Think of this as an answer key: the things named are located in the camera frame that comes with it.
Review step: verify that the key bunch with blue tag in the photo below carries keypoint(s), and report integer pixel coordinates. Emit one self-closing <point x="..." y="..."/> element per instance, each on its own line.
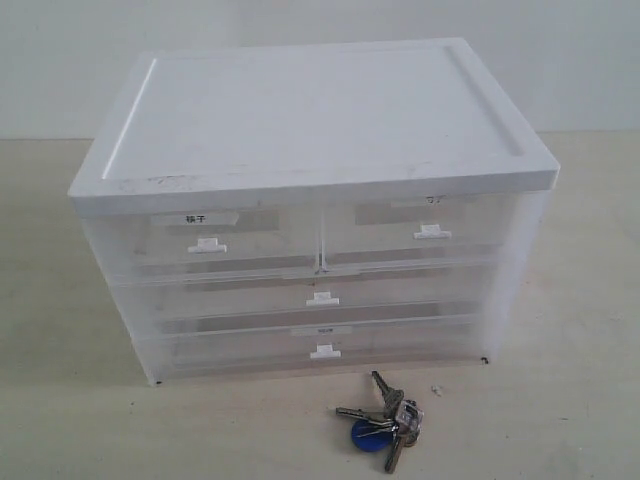
<point x="397" y="426"/>

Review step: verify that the translucent plastic drawer cabinet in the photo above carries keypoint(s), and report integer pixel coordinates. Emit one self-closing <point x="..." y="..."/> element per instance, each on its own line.
<point x="314" y="126"/>

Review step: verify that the middle wide clear drawer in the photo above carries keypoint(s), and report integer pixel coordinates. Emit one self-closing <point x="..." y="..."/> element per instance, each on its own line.
<point x="211" y="306"/>

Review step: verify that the wide clear drawer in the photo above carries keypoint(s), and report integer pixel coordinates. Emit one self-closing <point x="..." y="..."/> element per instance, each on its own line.
<point x="211" y="306"/>
<point x="449" y="338"/>

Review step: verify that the bottom wide clear drawer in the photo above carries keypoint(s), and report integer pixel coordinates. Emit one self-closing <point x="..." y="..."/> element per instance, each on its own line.
<point x="449" y="338"/>

